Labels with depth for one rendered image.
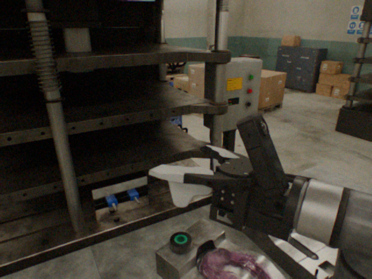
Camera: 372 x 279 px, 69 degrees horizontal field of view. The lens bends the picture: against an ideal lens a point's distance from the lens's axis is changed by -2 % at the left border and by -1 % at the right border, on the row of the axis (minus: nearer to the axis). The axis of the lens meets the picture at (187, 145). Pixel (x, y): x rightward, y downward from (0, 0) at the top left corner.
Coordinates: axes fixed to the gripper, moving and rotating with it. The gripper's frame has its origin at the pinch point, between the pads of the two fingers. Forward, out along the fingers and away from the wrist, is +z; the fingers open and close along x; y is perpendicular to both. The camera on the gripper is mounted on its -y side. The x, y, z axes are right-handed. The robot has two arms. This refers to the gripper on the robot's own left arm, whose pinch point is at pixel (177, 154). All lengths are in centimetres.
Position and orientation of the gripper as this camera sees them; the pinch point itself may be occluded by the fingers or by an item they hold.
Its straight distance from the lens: 45.5
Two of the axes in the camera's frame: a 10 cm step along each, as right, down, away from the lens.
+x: 5.4, -2.1, 8.1
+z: -8.4, -2.2, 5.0
